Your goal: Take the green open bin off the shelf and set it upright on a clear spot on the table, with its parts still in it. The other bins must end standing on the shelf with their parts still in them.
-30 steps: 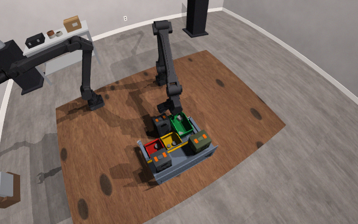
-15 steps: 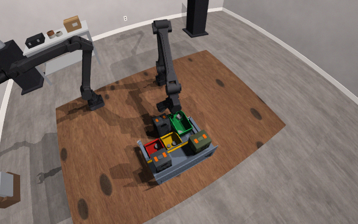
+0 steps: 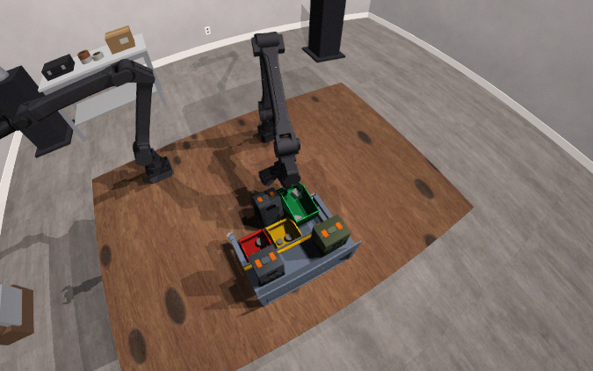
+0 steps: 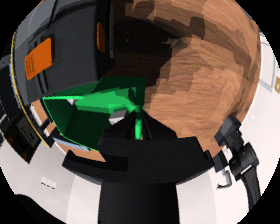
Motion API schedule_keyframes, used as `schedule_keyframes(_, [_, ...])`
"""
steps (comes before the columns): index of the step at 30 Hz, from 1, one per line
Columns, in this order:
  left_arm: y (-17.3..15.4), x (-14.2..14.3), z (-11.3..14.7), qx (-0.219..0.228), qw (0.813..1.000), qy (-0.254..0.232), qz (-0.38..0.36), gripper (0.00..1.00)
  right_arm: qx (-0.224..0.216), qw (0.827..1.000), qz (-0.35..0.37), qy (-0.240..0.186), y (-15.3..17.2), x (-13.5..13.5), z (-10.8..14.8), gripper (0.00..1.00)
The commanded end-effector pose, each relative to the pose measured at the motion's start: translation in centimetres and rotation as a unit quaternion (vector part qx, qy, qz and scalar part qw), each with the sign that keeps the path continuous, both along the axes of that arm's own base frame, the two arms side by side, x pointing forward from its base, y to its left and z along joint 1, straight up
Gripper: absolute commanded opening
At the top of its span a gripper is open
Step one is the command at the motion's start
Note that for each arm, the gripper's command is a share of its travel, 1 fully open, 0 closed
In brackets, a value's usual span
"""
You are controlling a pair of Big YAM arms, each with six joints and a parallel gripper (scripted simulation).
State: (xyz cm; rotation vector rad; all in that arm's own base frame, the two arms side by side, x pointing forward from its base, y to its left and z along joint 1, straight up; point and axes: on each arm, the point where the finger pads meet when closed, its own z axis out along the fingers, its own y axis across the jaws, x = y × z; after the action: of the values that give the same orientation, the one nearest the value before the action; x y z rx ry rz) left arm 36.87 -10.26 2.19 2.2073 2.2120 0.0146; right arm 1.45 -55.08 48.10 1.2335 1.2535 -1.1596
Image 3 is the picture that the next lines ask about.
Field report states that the yellow thin bar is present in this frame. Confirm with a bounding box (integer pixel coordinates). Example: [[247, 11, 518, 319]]
[[244, 234, 312, 271]]

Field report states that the red open bin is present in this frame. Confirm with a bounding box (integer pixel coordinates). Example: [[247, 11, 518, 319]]
[[239, 229, 272, 259]]

